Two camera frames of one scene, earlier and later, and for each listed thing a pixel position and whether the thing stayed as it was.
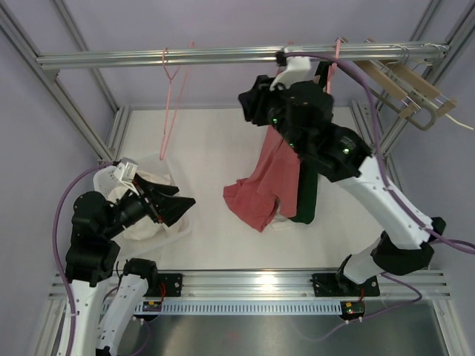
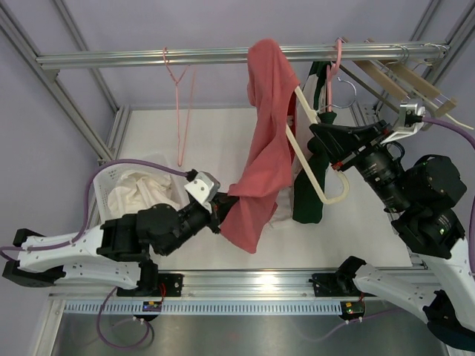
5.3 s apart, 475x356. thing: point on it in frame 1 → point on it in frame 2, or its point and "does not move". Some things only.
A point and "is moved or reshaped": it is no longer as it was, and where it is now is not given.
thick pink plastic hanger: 332,69 does not move
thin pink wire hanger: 171,79 → 177,81
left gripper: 166,207 → 220,205
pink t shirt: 274,180 is moved or reshaped
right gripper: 254,101 → 341,142
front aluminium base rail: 256,285 does not move
